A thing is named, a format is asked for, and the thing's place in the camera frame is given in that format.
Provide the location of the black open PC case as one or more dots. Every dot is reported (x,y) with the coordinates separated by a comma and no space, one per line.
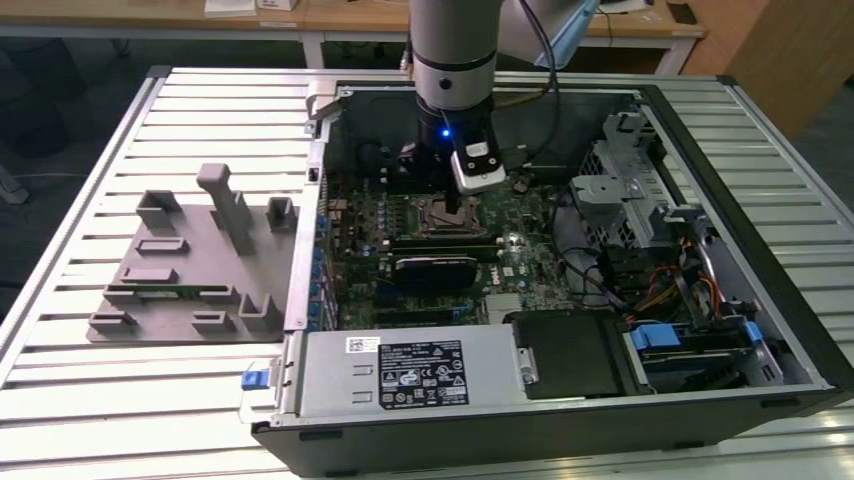
(600,440)

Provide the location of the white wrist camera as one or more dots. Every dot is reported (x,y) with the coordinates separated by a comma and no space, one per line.
(476,180)

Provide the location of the wooden cabinet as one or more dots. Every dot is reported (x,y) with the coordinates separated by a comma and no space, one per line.
(787,60)

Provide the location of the metal drive cage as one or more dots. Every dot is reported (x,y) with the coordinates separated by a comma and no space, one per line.
(600,195)

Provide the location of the hard disk in blue carrier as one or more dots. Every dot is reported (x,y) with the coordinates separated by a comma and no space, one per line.
(650,340)

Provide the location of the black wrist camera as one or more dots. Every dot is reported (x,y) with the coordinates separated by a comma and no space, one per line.
(408,157)

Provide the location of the silver power supply unit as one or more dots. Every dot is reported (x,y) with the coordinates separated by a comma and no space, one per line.
(334,380)

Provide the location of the green RAM stick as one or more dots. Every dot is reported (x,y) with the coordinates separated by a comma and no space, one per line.
(193,290)

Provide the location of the grey parts rack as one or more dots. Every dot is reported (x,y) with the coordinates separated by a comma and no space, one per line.
(200,260)

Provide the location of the blue case latch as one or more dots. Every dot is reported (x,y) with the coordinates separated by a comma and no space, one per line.
(253,380)

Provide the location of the green motherboard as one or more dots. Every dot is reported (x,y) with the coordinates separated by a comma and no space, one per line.
(527,280)

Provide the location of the black RAM slot bank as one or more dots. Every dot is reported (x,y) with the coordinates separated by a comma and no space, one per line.
(392,182)
(443,247)

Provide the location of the black phone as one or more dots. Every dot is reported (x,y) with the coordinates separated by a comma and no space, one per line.
(682,12)

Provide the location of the white box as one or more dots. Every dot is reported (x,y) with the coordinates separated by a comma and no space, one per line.
(229,6)

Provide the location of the black power supply label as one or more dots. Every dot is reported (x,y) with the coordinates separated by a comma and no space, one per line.
(423,372)

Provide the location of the black expansion slot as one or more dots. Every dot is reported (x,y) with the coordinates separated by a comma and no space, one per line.
(414,316)

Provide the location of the wooden desk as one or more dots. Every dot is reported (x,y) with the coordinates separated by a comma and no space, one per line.
(133,17)

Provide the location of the silver chipset heatsink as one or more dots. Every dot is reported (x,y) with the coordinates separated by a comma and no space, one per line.
(503,306)

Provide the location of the silver CPU chip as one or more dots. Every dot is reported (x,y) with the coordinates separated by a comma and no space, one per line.
(436,220)

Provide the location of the black graphics card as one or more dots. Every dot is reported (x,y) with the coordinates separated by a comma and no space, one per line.
(434,272)

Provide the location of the CPU socket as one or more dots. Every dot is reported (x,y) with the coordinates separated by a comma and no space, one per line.
(436,233)

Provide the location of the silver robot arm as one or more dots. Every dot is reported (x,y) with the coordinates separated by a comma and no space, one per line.
(454,50)

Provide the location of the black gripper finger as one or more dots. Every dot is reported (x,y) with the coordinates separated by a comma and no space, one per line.
(454,202)

